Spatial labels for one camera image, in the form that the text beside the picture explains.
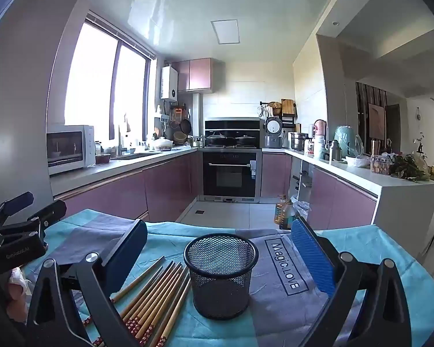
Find kitchen window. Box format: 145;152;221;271
63;12;156;141

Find yellow cooking oil bottle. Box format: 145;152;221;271
274;195;288;225

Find square ceiling light panel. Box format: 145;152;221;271
210;19;241;45

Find framed wall painting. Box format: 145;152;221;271
368;103;386;142

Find white lidded casserole dish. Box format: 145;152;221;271
152;137;175;152

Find person's left hand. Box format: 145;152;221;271
5;267;33;321

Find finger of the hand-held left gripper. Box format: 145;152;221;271
0;191;35;230
0;200;68;241

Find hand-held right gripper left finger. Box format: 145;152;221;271
25;219;149;347

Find steel sink faucet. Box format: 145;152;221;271
117;125;128;157

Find white microwave oven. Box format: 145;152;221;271
47;125;96;176

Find mint green air fryer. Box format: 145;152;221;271
333;126;363;158

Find dark cooking oil bottle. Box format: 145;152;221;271
280;202;296;230

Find clear plastic food container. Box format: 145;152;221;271
370;155;391;174

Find stainless steel stock pot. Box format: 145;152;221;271
290;132;309;151

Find hanging pans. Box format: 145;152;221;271
169;105;192;135

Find white wall water heater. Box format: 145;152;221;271
161;66;179;102

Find clear plastic bag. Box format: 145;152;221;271
291;196;312;222

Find black range hood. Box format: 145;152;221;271
204;117;261;134

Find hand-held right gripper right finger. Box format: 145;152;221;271
290;216;413;347

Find bundle of bamboo chopsticks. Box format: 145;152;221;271
83;255;192;347

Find black lidded cooking pot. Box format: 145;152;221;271
205;132;236;148
236;134;261;148

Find silver rice cooker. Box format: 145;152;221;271
263;117;285;149

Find black wall rack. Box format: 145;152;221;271
259;98;298;128

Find black built-in oven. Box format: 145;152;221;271
202;150;258;198

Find leafy green vegetables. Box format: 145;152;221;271
390;153;429;182

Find brown door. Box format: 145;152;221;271
385;104;401;153

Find pink upper wall cabinet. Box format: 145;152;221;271
172;58;225;93

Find pink lower kitchen cabinets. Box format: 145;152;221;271
54;151;204;222
261;151;379;230

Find teal and grey tablecloth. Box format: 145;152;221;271
22;208;434;347

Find black mesh pen holder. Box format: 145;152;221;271
184;234;259;320

